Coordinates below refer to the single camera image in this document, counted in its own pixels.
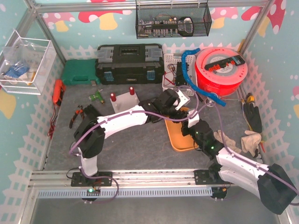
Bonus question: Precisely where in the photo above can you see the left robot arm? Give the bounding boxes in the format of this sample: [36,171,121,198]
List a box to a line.
[70,89,190,179]

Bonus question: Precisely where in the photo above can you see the yellow black screwdriver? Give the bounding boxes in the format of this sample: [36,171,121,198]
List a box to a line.
[241,93,255,104]

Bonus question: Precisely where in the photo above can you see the black work glove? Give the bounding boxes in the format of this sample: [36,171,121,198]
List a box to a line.
[243,103,262,133]

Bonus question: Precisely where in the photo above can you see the black terminal strip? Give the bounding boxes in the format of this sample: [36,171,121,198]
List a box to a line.
[204,55,245,72]

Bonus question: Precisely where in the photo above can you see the black mesh wire basket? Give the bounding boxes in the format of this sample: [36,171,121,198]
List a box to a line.
[135,2,212,39]

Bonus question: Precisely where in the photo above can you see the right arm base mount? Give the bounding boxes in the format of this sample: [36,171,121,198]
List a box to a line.
[193,169,230,185]

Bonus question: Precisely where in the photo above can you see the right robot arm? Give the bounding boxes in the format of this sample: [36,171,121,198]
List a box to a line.
[179,110,298,215]

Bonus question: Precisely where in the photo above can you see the white plastic basket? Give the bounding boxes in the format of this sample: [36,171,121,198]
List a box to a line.
[162,53,197,90]

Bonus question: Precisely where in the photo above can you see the grey slotted cable duct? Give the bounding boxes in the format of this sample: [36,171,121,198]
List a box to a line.
[38,187,213,199]

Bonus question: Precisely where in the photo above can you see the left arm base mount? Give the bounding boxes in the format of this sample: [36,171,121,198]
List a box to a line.
[71,171,113,187]

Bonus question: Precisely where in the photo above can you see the green tool case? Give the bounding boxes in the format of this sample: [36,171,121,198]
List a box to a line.
[61,59,100,85]

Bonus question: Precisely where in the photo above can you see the green hose nozzle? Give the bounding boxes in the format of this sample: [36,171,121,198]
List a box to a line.
[89,91,105,104]

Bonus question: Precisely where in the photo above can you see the beige work glove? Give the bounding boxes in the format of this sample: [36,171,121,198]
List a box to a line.
[214,130,242,154]
[241,130,262,158]

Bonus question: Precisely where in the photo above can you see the orange plastic tray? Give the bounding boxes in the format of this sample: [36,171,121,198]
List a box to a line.
[165,120,198,152]

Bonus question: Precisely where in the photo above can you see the blue white glove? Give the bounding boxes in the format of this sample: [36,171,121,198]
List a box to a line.
[4,61,29,78]

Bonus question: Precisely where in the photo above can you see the black ribbed rail block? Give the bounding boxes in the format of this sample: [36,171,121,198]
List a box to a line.
[84,105,99,120]

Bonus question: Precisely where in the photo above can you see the orange handled pliers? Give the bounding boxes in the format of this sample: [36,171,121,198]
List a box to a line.
[69,105,85,129]

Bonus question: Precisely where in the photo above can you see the white peg base plate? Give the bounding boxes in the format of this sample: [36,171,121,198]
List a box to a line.
[110,92,140,113]

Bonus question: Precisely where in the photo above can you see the blue corrugated hose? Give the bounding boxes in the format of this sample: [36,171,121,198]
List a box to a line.
[181,48,227,107]

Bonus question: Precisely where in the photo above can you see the black toolbox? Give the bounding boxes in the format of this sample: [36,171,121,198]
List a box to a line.
[95,43,164,85]

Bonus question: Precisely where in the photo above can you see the orange multimeter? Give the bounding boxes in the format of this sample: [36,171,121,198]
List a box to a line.
[52,79,66,106]

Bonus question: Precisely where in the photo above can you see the clear acrylic box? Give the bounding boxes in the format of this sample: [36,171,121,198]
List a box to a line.
[0,30,57,95]

